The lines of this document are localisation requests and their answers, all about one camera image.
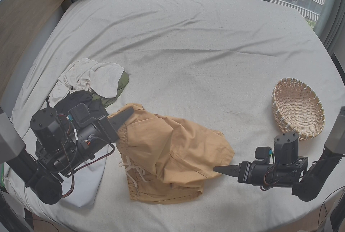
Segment bed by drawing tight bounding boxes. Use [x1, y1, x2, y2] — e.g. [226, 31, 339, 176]
[0, 0, 341, 229]

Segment tan shorts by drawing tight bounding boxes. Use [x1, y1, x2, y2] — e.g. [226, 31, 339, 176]
[114, 103, 235, 203]

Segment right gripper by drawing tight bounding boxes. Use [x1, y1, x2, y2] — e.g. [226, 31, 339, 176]
[237, 161, 273, 186]

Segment black garment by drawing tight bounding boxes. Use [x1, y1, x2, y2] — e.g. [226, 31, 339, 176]
[46, 90, 109, 123]

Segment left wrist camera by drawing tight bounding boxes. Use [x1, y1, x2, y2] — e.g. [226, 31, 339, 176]
[68, 104, 93, 129]

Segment round woven basket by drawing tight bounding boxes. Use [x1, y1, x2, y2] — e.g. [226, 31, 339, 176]
[271, 77, 325, 141]

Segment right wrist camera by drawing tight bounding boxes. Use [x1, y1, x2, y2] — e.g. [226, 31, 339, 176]
[255, 146, 272, 161]

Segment green garment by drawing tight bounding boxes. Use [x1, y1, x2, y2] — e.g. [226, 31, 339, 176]
[90, 70, 130, 109]

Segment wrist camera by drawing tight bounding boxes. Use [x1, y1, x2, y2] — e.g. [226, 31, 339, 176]
[68, 104, 93, 129]
[255, 146, 272, 161]

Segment white garment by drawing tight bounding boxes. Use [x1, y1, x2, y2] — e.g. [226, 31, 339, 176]
[49, 58, 125, 108]

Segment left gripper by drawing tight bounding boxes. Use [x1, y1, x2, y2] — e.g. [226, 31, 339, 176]
[73, 107, 135, 151]

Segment pale blue garment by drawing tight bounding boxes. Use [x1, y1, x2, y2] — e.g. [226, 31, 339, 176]
[61, 142, 115, 208]

